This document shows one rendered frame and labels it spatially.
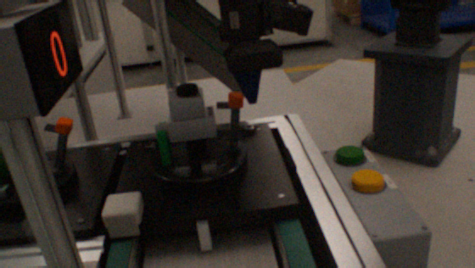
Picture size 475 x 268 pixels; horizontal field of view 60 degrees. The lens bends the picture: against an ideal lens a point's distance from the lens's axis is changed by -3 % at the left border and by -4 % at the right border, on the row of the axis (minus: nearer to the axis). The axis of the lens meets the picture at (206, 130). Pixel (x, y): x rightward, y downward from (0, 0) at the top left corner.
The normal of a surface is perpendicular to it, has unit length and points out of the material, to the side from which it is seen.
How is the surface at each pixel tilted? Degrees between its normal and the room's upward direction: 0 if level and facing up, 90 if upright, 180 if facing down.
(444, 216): 0
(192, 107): 90
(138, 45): 90
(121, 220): 90
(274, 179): 0
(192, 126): 90
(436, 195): 0
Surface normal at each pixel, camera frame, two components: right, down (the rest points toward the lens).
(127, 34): 0.02, 0.42
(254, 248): -0.13, -0.90
